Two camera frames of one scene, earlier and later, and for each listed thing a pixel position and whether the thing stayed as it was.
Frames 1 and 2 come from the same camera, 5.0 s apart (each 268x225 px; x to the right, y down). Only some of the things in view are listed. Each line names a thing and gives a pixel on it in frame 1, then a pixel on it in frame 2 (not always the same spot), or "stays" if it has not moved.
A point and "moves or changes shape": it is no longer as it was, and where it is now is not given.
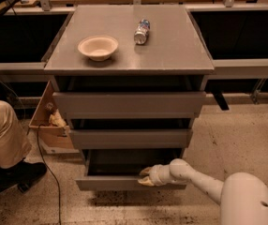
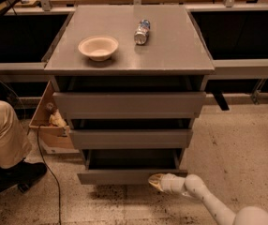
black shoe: (19, 176) stays
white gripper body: (155, 174) -> (171, 184)
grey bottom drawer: (120, 170) moves or changes shape
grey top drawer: (130, 104) stays
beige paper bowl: (98, 48) stays
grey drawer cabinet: (129, 81) stays
